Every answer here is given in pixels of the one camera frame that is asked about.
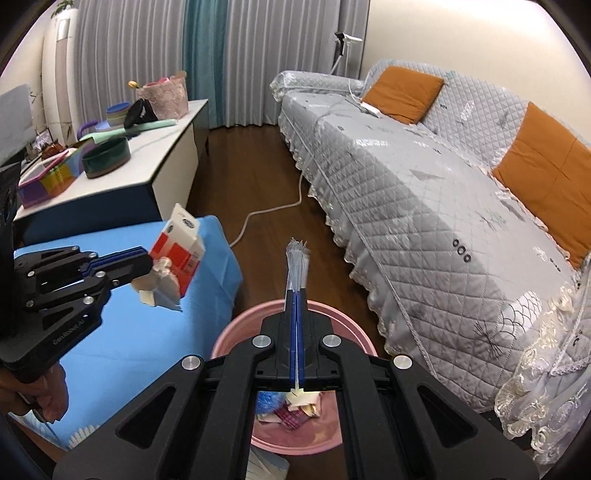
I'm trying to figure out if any grey quilted covered sofa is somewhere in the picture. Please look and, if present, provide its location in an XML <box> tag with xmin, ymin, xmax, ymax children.
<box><xmin>269</xmin><ymin>58</ymin><xmax>591</xmax><ymax>468</ymax></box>

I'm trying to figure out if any grey curtain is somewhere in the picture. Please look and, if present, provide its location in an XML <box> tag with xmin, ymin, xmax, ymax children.
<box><xmin>222</xmin><ymin>0</ymin><xmax>370</xmax><ymax>131</ymax></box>
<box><xmin>74</xmin><ymin>0</ymin><xmax>191</xmax><ymax>131</ymax></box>

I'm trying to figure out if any orange cushion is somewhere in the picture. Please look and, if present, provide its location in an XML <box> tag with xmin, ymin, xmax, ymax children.
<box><xmin>491</xmin><ymin>101</ymin><xmax>591</xmax><ymax>271</ymax></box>
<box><xmin>361</xmin><ymin>65</ymin><xmax>445</xmax><ymax>126</ymax></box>

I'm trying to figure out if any pink plastic bin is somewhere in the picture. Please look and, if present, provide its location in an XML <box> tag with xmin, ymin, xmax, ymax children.
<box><xmin>209</xmin><ymin>298</ymin><xmax>380</xmax><ymax>458</ymax></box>

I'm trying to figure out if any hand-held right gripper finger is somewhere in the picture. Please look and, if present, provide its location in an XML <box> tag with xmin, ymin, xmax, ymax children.
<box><xmin>297</xmin><ymin>288</ymin><xmax>540</xmax><ymax>480</ymax></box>
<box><xmin>53</xmin><ymin>288</ymin><xmax>297</xmax><ymax>480</ymax></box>

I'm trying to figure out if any white floor lamp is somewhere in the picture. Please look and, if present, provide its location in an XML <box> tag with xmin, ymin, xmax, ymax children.
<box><xmin>329</xmin><ymin>31</ymin><xmax>363</xmax><ymax>77</ymax></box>

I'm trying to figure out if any teal curtain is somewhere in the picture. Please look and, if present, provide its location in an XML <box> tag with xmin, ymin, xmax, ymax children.
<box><xmin>183</xmin><ymin>0</ymin><xmax>230</xmax><ymax>126</ymax></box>

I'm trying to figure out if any white paper box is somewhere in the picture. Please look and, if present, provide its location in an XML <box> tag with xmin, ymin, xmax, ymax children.
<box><xmin>131</xmin><ymin>257</ymin><xmax>184</xmax><ymax>313</ymax></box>

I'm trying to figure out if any dark green round bowl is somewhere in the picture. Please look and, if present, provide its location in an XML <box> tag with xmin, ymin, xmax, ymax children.
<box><xmin>82</xmin><ymin>136</ymin><xmax>131</xmax><ymax>180</ymax></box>

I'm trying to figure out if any paper carton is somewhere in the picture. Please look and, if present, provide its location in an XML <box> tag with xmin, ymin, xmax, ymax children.
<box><xmin>150</xmin><ymin>202</ymin><xmax>206</xmax><ymax>297</ymax></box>

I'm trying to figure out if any colourful rectangular box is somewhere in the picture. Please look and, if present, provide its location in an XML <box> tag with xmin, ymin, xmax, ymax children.
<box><xmin>17</xmin><ymin>150</ymin><xmax>86</xmax><ymax>209</ymax></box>

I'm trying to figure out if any person's left hand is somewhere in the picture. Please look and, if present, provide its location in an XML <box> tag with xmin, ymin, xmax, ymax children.
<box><xmin>0</xmin><ymin>362</ymin><xmax>70</xmax><ymax>424</ymax></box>

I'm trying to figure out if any blue patterned tablecloth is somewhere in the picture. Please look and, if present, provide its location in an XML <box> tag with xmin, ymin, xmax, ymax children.
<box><xmin>9</xmin><ymin>214</ymin><xmax>245</xmax><ymax>451</ymax></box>

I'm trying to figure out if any thick white power cable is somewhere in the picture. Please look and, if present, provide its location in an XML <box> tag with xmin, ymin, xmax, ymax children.
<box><xmin>228</xmin><ymin>78</ymin><xmax>366</xmax><ymax>248</ymax></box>

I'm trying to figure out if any pink fabric basket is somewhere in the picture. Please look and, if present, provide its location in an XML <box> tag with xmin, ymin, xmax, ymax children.
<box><xmin>136</xmin><ymin>70</ymin><xmax>189</xmax><ymax>121</ymax></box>

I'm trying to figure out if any white tissue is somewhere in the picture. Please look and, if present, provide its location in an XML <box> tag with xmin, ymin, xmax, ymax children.
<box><xmin>285</xmin><ymin>237</ymin><xmax>311</xmax><ymax>293</ymax></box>

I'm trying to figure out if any white coffee table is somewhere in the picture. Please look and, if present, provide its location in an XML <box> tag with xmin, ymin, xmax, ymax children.
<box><xmin>12</xmin><ymin>99</ymin><xmax>210</xmax><ymax>246</ymax></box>

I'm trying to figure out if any white standing air conditioner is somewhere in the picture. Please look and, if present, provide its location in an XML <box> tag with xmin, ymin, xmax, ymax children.
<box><xmin>40</xmin><ymin>6</ymin><xmax>79</xmax><ymax>140</ymax></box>

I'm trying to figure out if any stack of coloured bowls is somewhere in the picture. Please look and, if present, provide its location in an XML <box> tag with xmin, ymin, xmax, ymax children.
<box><xmin>106</xmin><ymin>102</ymin><xmax>133</xmax><ymax>129</ymax></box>

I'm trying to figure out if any grey television dust cover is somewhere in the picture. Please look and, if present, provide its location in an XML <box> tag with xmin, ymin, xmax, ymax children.
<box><xmin>0</xmin><ymin>83</ymin><xmax>34</xmax><ymax>165</ymax></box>

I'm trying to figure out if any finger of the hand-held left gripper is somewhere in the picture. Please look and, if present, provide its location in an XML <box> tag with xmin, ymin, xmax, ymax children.
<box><xmin>93</xmin><ymin>248</ymin><xmax>153</xmax><ymax>271</ymax></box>
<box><xmin>93</xmin><ymin>267</ymin><xmax>151</xmax><ymax>289</ymax></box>

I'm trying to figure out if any black hat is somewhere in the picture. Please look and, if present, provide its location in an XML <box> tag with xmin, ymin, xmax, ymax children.
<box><xmin>123</xmin><ymin>99</ymin><xmax>156</xmax><ymax>130</ymax></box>

